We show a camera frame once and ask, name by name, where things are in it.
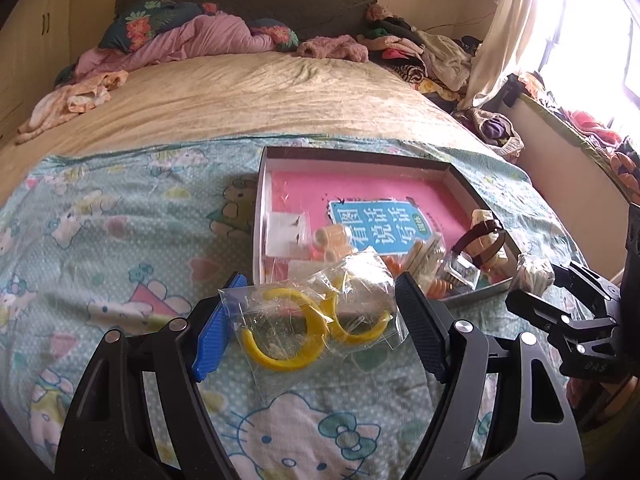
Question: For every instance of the dark green headboard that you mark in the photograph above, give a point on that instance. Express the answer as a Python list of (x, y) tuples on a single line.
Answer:
[(275, 10)]

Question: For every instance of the clear bag with white label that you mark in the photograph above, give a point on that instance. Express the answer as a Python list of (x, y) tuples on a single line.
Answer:
[(462, 272)]

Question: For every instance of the pink book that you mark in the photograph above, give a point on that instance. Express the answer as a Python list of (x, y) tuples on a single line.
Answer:
[(310, 195)]

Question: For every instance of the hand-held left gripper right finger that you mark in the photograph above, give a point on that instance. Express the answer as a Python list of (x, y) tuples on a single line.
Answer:
[(425, 330)]

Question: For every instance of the cartoon cat print sheet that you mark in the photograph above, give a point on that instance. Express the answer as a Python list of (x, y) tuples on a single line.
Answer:
[(125, 240)]

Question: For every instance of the grey cardboard box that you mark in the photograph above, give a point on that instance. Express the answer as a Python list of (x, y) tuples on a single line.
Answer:
[(350, 156)]

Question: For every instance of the colourful clothes on sill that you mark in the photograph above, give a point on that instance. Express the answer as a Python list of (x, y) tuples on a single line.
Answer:
[(590, 125)]

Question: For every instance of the beige bedspread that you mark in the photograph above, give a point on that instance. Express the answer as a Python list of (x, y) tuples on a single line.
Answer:
[(250, 100)]

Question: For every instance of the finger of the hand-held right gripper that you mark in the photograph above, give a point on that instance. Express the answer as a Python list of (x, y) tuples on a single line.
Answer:
[(590, 290), (585, 345)]

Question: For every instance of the clear bagged item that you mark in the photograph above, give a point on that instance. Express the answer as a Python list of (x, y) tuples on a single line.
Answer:
[(535, 270)]

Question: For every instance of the pile of clothes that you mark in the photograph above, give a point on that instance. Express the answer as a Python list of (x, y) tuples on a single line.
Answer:
[(430, 55)]

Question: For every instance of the pink and white garment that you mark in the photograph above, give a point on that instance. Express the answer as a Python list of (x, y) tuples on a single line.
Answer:
[(70, 102)]

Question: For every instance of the pink quilt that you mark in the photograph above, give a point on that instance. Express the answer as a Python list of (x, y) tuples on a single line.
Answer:
[(200, 42)]

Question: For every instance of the yellow hoops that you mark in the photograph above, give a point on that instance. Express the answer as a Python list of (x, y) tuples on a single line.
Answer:
[(280, 330)]

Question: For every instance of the pink fuzzy garment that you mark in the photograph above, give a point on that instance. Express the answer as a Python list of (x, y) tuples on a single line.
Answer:
[(332, 49)]

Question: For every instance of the cream curtain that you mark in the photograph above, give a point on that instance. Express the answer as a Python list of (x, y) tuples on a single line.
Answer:
[(510, 25)]

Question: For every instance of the basket of purple clothes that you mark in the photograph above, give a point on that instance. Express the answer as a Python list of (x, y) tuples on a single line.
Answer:
[(492, 127)]

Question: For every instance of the cream wardrobe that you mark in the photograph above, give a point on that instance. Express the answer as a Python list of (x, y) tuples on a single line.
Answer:
[(30, 35)]

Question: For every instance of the window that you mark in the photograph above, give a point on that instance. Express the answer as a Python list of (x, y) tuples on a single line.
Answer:
[(600, 35)]

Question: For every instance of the dark floral pillow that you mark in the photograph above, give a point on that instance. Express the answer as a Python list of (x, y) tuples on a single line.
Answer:
[(145, 22), (275, 34)]

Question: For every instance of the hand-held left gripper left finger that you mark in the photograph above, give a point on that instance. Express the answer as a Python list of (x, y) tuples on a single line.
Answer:
[(215, 330)]

